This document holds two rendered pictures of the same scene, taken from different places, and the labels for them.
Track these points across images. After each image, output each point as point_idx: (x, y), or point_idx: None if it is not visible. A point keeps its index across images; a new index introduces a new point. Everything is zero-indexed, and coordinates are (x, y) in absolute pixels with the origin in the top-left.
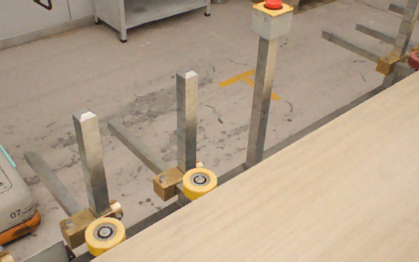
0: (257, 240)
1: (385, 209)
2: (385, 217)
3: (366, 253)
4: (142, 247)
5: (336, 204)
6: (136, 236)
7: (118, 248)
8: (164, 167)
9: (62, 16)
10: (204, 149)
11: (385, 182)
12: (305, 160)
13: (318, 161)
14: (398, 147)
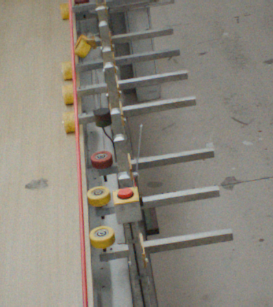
0: (37, 242)
1: None
2: None
3: None
4: (77, 203)
5: (22, 285)
6: (85, 202)
7: (84, 196)
8: (149, 243)
9: None
10: None
11: None
12: (70, 289)
13: (62, 296)
14: None
